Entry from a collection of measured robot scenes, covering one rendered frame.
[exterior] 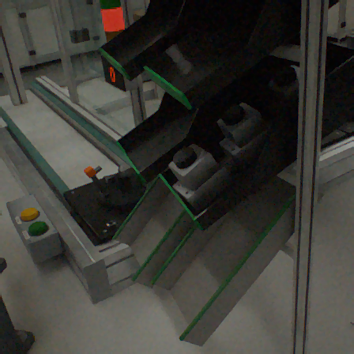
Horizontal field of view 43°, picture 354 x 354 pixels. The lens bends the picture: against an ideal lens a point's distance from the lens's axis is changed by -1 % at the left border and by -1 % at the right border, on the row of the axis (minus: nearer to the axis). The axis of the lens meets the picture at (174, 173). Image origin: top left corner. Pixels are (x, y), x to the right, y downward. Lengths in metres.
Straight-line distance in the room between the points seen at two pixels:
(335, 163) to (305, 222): 0.66
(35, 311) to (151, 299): 0.24
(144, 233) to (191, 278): 0.16
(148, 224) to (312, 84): 0.46
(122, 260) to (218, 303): 0.35
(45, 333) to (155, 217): 0.31
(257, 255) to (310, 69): 0.26
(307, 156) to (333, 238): 0.57
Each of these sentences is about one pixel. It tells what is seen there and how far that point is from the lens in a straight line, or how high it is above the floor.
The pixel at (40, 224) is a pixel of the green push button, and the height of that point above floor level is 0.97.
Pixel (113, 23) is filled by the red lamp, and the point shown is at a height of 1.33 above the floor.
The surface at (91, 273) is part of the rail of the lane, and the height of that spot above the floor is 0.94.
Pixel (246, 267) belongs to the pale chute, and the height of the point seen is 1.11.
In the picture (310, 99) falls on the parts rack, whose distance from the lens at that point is 0.52.
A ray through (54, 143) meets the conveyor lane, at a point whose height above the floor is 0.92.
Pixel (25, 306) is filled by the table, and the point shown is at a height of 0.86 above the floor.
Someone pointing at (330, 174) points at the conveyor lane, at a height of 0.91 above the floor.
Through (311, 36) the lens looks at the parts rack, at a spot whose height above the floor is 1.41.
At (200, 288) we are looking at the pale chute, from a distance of 0.73.
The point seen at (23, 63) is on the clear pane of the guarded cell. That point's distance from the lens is 2.30.
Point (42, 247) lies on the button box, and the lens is 1.04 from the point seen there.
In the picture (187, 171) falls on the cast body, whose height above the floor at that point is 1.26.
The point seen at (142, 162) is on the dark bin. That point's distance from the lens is 0.72.
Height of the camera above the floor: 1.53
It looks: 29 degrees down
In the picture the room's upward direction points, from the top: 7 degrees counter-clockwise
